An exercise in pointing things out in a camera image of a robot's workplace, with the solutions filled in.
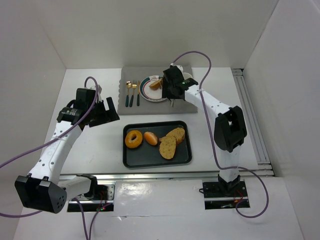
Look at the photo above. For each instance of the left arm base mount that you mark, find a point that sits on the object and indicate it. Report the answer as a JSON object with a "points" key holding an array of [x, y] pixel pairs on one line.
{"points": [[101, 199]]}

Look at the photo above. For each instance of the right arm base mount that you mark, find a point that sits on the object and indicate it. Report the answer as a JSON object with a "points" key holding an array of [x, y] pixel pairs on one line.
{"points": [[215, 199]]}

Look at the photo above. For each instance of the front seeded bread slice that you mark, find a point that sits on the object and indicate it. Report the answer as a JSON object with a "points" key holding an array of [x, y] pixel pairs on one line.
{"points": [[167, 147]]}

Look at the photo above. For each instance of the aluminium rail front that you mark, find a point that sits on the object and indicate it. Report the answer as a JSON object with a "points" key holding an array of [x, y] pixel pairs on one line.
{"points": [[157, 176]]}

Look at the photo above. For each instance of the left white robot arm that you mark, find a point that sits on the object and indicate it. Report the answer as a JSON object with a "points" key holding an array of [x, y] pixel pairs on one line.
{"points": [[41, 189]]}

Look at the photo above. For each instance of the grey placemat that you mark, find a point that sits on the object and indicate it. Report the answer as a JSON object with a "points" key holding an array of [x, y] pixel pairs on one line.
{"points": [[130, 74]]}

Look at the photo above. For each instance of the small bread slice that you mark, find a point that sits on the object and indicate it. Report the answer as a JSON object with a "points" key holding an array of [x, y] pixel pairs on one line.
{"points": [[157, 84]]}

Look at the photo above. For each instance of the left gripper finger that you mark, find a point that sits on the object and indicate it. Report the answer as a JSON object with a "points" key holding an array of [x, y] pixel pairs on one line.
{"points": [[111, 116], [110, 103]]}

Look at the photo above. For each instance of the aluminium rail right side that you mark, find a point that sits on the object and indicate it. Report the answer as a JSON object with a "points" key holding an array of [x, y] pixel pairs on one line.
{"points": [[265, 168]]}

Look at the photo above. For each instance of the gold spoon green handle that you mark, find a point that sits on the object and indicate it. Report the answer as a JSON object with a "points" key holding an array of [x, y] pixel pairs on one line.
{"points": [[128, 85]]}

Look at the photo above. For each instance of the aluminium rail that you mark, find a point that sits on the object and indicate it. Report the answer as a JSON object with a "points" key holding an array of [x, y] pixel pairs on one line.
{"points": [[265, 168], [157, 176]]}

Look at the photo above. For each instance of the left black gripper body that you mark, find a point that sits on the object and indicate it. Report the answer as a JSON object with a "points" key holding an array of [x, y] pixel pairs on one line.
{"points": [[102, 115]]}

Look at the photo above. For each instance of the light green mug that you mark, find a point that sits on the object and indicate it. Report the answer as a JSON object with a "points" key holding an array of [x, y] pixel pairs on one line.
{"points": [[187, 75]]}

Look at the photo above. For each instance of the white plate teal rim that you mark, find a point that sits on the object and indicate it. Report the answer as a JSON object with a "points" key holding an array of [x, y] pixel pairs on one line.
{"points": [[148, 94]]}

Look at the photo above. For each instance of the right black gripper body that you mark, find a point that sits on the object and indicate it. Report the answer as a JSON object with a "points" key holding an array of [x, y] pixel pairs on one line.
{"points": [[169, 90]]}

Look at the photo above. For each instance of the seeded bread slice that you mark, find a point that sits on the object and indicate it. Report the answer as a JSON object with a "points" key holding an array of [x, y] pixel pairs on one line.
{"points": [[178, 133], [167, 147]]}

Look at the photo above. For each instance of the silver metal tongs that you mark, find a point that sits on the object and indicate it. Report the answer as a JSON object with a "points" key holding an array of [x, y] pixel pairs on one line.
{"points": [[172, 102]]}

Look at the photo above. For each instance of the black baking tray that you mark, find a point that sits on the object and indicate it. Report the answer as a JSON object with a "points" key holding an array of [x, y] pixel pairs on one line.
{"points": [[147, 155]]}

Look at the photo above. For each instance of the gold fork green handle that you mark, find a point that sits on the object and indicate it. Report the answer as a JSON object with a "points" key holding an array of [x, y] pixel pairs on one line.
{"points": [[138, 93]]}

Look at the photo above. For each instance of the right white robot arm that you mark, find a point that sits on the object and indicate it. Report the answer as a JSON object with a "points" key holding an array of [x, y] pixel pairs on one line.
{"points": [[226, 124]]}

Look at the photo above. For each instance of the round orange bun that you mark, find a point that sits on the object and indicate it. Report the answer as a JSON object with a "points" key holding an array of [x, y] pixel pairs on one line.
{"points": [[151, 138]]}

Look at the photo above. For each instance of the orange glazed donut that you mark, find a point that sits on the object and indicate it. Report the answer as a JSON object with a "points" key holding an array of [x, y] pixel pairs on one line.
{"points": [[133, 139]]}

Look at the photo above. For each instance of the back seeded bread slice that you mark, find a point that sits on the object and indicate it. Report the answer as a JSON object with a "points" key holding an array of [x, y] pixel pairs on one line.
{"points": [[178, 133]]}

